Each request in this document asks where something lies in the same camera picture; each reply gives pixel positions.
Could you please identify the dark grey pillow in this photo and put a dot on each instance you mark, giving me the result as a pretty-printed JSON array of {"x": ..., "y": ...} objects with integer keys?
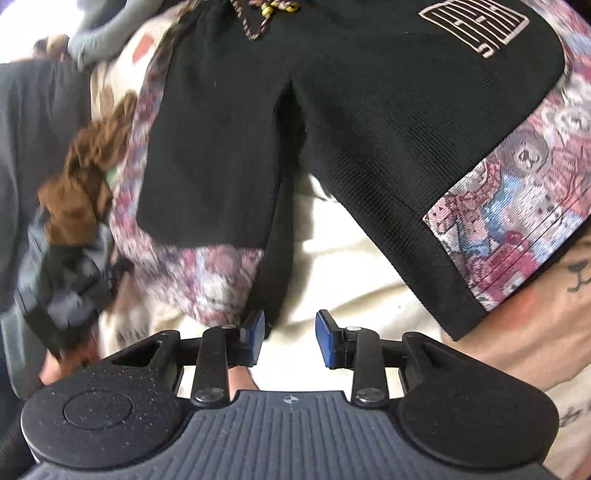
[{"x": 32, "y": 138}]

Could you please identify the brown garment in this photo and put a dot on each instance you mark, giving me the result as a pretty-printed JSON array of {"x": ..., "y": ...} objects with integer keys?
[{"x": 87, "y": 175}]

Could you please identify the grey neck pillow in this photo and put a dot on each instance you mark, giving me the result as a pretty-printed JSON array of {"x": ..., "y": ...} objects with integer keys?
[{"x": 106, "y": 32}]

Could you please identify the person's leg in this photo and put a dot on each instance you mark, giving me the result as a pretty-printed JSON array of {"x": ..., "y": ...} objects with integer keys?
[{"x": 545, "y": 304}]

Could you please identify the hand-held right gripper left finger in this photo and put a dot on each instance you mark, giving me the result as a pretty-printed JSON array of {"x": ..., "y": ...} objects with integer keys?
[{"x": 256, "y": 330}]

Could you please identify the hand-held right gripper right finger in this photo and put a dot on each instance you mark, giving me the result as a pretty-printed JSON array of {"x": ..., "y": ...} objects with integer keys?
[{"x": 324, "y": 339}]

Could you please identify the blue denim jeans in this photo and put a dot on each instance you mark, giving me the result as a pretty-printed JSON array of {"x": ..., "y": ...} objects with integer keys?
[{"x": 60, "y": 286}]

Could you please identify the cream bear print bed sheet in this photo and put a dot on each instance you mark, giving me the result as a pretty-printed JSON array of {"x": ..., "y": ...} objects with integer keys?
[{"x": 346, "y": 267}]

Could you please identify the black shorts with patterned panels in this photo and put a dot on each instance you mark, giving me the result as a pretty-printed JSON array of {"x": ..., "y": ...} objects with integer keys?
[{"x": 369, "y": 115}]

